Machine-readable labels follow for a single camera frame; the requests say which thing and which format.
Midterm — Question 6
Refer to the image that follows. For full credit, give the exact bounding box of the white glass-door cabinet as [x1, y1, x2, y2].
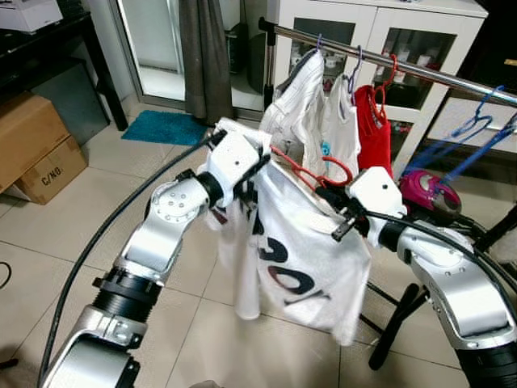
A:
[267, 0, 490, 175]

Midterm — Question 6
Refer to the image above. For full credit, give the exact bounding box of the cardboard box marked C/NO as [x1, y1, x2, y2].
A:
[15, 135, 88, 205]

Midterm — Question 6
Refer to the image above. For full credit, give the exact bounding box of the teal floor mat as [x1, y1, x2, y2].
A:
[121, 109, 209, 148]

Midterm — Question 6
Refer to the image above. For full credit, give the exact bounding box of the red plastic hanger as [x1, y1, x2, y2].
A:
[271, 145, 356, 188]
[376, 53, 400, 114]

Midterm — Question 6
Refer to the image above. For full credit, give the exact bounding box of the white t-shirt dark print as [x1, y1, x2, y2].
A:
[216, 150, 374, 347]

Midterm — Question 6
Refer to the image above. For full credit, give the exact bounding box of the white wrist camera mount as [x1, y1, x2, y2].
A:
[198, 117, 274, 209]
[349, 166, 406, 237]

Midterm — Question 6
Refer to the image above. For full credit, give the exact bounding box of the blue plastic hanger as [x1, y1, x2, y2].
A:
[402, 86, 506, 175]
[440, 112, 517, 183]

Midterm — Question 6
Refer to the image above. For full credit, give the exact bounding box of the pink vacuum cleaner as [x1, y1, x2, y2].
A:
[398, 170, 463, 217]

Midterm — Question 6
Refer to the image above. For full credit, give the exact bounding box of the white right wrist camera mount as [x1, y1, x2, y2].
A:
[349, 166, 406, 237]

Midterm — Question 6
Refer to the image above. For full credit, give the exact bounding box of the metal clothes rack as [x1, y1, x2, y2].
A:
[258, 18, 517, 371]

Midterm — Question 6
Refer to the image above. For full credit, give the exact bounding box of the white box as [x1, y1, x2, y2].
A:
[0, 0, 64, 33]

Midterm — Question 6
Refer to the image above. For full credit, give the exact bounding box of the large plain cardboard box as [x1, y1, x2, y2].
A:
[0, 91, 72, 193]

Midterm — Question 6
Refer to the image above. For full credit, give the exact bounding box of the glass sliding door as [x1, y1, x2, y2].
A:
[113, 0, 243, 110]

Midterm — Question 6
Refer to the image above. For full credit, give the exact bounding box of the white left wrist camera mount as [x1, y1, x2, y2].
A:
[198, 117, 274, 209]

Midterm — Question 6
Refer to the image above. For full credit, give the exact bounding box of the plain red shirt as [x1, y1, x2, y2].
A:
[354, 83, 394, 199]

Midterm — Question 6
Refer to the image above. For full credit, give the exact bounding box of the grey curtain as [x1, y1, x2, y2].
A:
[178, 0, 235, 124]

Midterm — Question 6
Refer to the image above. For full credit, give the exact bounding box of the black desk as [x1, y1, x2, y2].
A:
[0, 10, 130, 132]

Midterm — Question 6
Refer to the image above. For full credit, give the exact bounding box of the white shirt grey trim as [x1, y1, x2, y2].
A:
[260, 50, 328, 162]

